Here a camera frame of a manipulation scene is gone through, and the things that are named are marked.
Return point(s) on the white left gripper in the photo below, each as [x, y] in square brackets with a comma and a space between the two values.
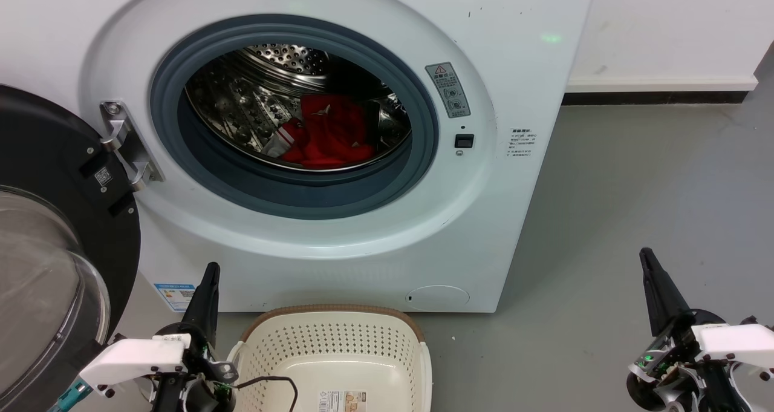
[136, 357]

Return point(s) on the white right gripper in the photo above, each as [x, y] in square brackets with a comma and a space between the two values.
[738, 342]

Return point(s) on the red garment with white trim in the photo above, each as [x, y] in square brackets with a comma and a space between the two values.
[332, 134]

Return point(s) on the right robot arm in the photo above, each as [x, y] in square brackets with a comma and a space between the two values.
[719, 394]

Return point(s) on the cream perforated laundry basket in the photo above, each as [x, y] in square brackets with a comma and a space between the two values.
[338, 345]

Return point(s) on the printed product label sticker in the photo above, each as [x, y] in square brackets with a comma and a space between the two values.
[342, 402]

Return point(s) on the black round washer door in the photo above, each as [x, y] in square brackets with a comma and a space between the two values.
[66, 158]

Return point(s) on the stainless steel washing machine drum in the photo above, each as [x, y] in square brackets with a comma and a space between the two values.
[242, 109]

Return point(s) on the blue energy label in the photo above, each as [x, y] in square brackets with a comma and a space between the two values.
[174, 297]

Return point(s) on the grey rubber door gasket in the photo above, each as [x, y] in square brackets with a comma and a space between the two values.
[290, 201]

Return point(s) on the teal plug on left wrist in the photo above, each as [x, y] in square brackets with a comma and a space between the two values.
[71, 397]

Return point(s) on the clear glass door bowl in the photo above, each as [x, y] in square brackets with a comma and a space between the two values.
[42, 279]

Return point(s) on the white QR code label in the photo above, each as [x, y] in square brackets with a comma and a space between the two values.
[103, 176]

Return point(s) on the white front-load washing machine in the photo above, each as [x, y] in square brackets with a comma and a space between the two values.
[514, 218]

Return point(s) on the silver metal door hinge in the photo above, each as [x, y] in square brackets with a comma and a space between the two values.
[124, 140]

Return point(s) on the small printed text label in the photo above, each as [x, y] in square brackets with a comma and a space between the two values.
[521, 143]

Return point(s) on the round white filter cover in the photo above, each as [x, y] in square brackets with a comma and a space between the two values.
[438, 297]

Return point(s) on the black door latch socket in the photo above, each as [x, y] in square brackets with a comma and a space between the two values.
[464, 141]

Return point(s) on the grey warning sticker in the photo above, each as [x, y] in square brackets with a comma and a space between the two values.
[448, 90]

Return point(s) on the white wall ledge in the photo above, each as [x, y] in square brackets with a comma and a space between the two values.
[659, 84]

